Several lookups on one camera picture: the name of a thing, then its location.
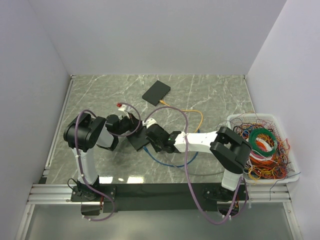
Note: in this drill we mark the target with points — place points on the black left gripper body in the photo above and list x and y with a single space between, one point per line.
127 124

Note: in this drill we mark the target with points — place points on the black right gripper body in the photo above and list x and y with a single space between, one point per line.
157 145

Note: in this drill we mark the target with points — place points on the black network switch box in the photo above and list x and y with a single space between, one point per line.
156 93

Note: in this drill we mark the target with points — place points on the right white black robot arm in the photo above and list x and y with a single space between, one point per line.
230 149

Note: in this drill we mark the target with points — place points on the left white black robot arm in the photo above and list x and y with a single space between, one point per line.
87 131

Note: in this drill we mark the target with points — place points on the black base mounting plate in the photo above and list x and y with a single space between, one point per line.
150 197

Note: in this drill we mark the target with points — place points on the white plastic basket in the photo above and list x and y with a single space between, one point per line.
271 160

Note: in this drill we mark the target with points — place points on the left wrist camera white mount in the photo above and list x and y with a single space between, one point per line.
124 109

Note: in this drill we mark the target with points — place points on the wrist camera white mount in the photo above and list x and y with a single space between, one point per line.
124 109
149 122

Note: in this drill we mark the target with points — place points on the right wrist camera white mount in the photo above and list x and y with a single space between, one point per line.
149 122

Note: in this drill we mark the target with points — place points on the aluminium rail on table edge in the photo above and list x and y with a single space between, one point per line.
57 130

